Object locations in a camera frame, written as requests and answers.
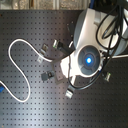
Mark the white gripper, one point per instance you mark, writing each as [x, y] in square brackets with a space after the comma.
[67, 67]

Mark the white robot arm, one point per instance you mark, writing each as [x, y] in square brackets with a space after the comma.
[90, 44]

